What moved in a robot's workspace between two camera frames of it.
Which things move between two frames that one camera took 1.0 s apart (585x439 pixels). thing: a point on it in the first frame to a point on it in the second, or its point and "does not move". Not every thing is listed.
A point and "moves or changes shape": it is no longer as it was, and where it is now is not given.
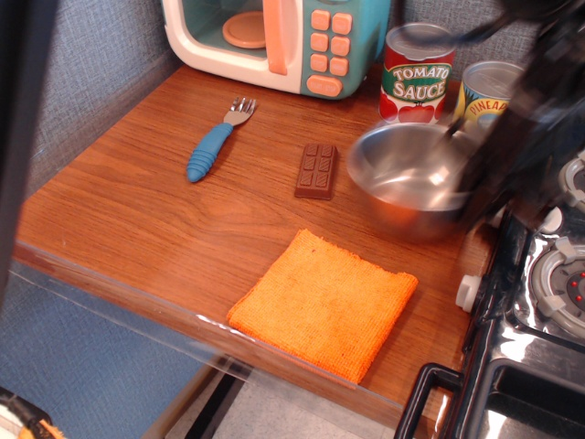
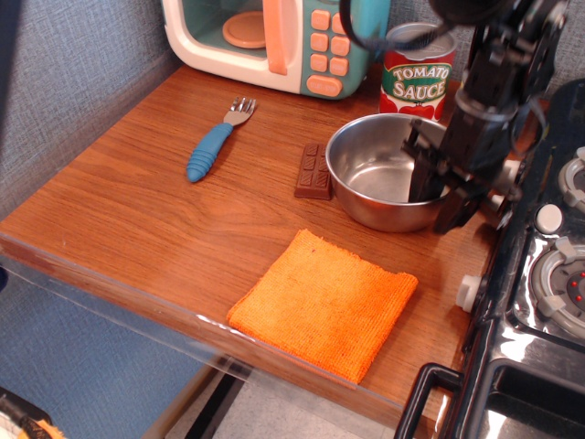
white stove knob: [467, 292] does not move
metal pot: [409, 179] moves or changes shape
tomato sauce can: [417, 73] does not move
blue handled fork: [208, 147] does not move
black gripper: [540, 128] to [472, 149]
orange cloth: [324, 305] does not move
